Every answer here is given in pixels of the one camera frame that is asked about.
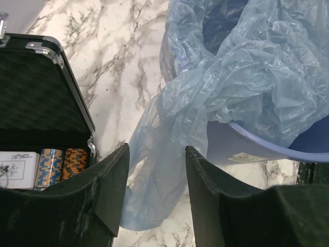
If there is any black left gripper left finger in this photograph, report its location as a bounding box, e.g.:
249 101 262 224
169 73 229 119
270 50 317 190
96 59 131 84
1 144 130 246

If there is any blue plastic trash bin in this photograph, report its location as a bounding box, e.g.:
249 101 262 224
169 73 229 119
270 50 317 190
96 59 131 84
159 0 329 167

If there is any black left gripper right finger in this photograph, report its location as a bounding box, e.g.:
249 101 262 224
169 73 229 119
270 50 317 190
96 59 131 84
186 146 328 246

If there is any black mounting rail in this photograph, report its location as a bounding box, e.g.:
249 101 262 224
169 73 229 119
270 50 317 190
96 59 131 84
296 162 329 185

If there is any black poker chip case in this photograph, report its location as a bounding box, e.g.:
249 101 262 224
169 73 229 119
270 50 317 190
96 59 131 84
1 13 97 190

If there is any light blue trash bag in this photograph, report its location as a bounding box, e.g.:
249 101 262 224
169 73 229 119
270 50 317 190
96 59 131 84
120 1 328 231

